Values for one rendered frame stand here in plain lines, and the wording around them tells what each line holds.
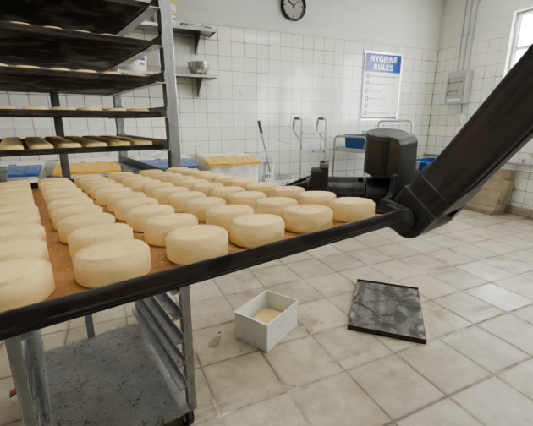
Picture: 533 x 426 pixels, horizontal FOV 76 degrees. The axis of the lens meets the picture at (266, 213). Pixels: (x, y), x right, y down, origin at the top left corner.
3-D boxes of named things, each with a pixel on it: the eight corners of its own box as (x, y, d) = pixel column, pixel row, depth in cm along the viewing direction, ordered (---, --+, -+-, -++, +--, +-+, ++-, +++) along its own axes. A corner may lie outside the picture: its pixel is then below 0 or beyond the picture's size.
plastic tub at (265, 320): (266, 313, 205) (266, 289, 201) (298, 325, 192) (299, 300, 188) (233, 338, 181) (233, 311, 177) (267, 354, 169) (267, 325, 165)
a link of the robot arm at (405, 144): (407, 237, 45) (448, 220, 48) (420, 151, 40) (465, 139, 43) (343, 206, 54) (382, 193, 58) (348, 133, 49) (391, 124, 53)
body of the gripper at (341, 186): (316, 159, 56) (363, 160, 55) (315, 218, 59) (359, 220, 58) (315, 164, 50) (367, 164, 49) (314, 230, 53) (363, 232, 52)
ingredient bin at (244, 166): (211, 235, 343) (208, 159, 323) (200, 219, 400) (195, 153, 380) (262, 229, 362) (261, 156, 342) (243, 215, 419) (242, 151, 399)
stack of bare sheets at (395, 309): (425, 344, 176) (426, 339, 175) (347, 329, 189) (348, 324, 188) (417, 292, 231) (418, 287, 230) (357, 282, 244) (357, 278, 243)
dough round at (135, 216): (139, 221, 40) (137, 204, 39) (181, 221, 39) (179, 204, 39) (118, 233, 35) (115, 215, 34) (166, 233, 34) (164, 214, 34)
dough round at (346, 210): (349, 226, 35) (350, 207, 35) (320, 216, 39) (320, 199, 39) (384, 219, 38) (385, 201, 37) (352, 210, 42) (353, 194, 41)
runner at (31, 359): (39, 367, 89) (37, 357, 88) (26, 371, 87) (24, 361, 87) (30, 278, 139) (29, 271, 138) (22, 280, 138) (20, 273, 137)
